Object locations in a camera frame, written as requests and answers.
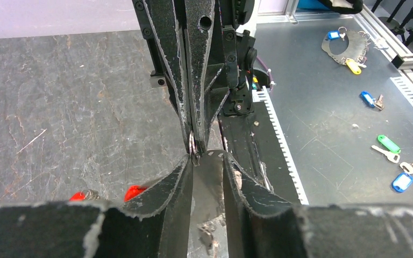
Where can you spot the key with green tag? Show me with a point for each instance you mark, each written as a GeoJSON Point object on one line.
{"type": "Point", "coordinates": [387, 148]}

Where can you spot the spare metal key holder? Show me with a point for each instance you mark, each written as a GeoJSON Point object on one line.
{"type": "Point", "coordinates": [354, 46]}

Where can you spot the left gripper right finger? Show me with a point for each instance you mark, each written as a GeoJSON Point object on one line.
{"type": "Point", "coordinates": [262, 224]}

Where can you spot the key with blue tag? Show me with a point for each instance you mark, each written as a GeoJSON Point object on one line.
{"type": "Point", "coordinates": [372, 102]}
{"type": "Point", "coordinates": [332, 35]}

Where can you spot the white toothed cable duct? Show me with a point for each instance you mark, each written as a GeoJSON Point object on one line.
{"type": "Point", "coordinates": [263, 96]}

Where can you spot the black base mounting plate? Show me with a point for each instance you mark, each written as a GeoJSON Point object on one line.
{"type": "Point", "coordinates": [250, 138]}

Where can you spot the key with yellow tag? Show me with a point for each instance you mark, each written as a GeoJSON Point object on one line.
{"type": "Point", "coordinates": [354, 67]}

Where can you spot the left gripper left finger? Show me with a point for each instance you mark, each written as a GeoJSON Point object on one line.
{"type": "Point", "coordinates": [89, 228]}

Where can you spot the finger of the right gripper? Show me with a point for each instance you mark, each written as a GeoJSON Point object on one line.
{"type": "Point", "coordinates": [169, 23]}
{"type": "Point", "coordinates": [205, 67]}

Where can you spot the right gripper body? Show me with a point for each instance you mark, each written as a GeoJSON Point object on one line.
{"type": "Point", "coordinates": [238, 49]}

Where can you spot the key with red tag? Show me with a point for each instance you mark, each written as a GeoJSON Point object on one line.
{"type": "Point", "coordinates": [86, 194]}

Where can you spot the blue key tag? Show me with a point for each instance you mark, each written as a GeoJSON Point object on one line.
{"type": "Point", "coordinates": [402, 182]}

